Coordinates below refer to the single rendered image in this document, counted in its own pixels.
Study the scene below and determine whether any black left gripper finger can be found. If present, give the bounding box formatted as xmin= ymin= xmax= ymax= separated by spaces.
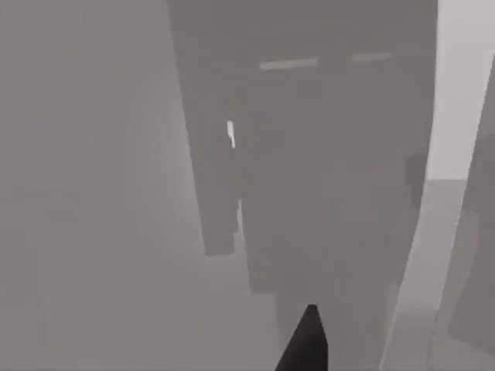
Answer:
xmin=274 ymin=304 xmax=329 ymax=371

